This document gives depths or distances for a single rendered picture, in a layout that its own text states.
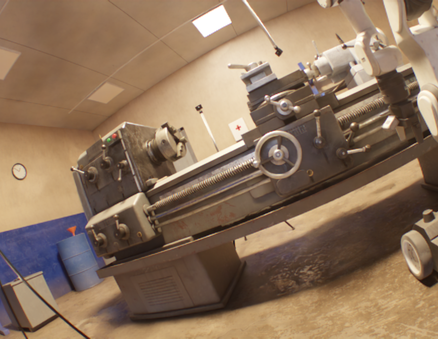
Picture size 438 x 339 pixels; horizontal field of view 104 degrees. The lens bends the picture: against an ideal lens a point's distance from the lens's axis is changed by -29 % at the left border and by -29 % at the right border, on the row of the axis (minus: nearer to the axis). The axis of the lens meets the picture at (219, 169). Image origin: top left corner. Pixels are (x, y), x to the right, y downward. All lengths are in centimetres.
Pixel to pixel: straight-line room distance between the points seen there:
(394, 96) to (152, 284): 161
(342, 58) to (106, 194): 178
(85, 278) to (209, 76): 442
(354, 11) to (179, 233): 139
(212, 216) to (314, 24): 458
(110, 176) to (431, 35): 181
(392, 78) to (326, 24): 464
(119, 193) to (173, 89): 393
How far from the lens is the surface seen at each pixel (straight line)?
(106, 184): 171
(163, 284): 161
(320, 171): 111
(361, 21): 77
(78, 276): 422
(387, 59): 76
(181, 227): 148
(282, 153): 102
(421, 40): 87
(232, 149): 129
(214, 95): 490
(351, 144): 121
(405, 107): 76
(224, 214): 136
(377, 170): 117
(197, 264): 143
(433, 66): 88
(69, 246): 418
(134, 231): 146
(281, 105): 102
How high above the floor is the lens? 65
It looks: 5 degrees up
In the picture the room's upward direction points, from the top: 24 degrees counter-clockwise
